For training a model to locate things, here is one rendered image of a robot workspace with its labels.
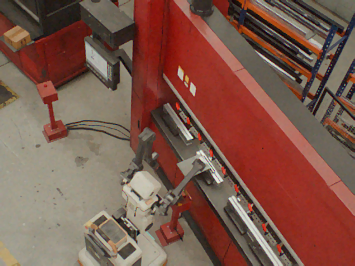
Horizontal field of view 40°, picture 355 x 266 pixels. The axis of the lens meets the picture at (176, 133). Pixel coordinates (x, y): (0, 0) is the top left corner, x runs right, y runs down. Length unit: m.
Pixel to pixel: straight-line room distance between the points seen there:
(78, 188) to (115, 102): 1.32
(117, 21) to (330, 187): 2.32
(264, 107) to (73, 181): 2.87
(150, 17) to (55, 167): 2.34
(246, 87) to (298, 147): 0.59
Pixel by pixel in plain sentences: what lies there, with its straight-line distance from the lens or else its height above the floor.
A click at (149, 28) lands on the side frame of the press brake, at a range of 4.20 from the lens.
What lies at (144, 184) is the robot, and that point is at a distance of 3.93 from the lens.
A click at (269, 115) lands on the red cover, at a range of 3.31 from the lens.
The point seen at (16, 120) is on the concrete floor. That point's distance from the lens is 6.19.
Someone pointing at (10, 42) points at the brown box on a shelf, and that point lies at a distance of 5.58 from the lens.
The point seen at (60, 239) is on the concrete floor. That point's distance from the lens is 5.26.
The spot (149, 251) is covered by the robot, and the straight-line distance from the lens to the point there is 4.86.
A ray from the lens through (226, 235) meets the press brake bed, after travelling 4.50.
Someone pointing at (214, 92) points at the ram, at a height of 1.91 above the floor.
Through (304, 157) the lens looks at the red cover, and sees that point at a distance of 3.17.
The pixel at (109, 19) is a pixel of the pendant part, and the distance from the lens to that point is 4.37.
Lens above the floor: 4.73
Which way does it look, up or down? 52 degrees down
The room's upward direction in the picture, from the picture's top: 9 degrees clockwise
